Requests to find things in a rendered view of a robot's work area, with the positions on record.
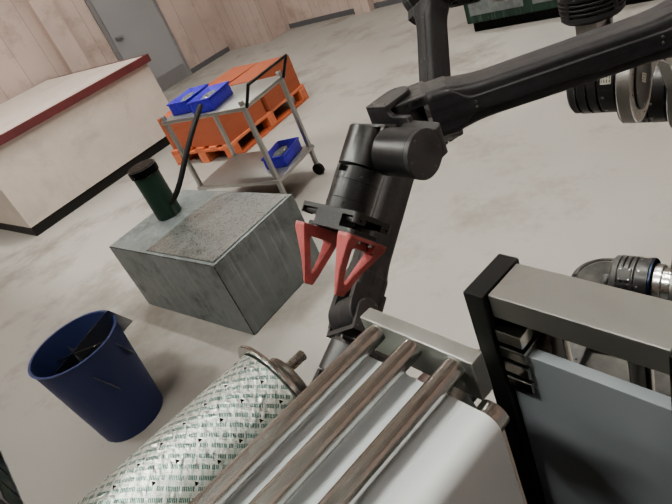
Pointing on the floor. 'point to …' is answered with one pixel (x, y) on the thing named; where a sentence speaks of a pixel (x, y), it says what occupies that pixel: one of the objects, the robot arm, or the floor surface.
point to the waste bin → (98, 375)
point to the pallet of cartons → (237, 128)
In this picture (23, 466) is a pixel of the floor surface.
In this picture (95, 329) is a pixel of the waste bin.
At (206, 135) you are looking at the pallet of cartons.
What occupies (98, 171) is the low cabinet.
